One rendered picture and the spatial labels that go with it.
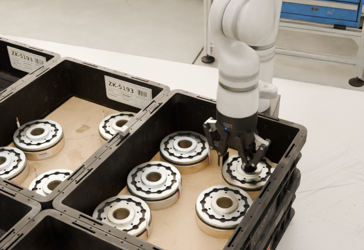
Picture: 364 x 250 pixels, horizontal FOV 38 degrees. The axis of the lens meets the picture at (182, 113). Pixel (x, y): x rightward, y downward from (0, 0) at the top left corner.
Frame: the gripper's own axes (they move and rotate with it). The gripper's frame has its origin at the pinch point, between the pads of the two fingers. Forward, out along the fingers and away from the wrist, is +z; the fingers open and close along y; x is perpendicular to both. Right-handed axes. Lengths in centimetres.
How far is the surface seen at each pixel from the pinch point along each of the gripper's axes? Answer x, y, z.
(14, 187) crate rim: -32.9, -23.2, -7.6
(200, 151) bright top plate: -0.6, -7.6, -0.7
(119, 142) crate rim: -13.8, -16.7, -7.5
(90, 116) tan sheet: -1.1, -37.8, 2.2
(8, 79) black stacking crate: -1, -67, 2
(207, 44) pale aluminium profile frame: 158, -110, 74
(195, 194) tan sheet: -8.7, -3.2, 2.4
